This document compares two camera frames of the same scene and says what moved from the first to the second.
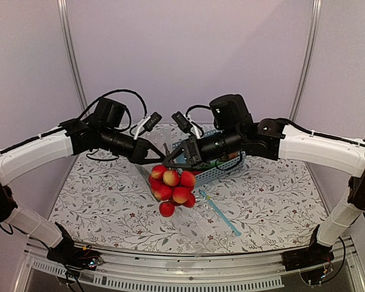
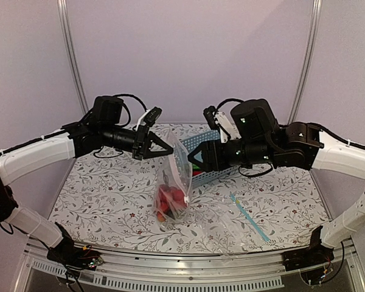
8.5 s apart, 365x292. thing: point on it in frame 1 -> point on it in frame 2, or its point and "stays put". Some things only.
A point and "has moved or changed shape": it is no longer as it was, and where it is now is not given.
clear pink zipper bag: [145, 170] -> [172, 195]
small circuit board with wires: [92, 261] stays put
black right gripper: [192, 154] -> [210, 152]
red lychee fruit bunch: [171, 188] has moved or changed shape
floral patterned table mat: [268, 204] stays put
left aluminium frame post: [62, 8] stays put
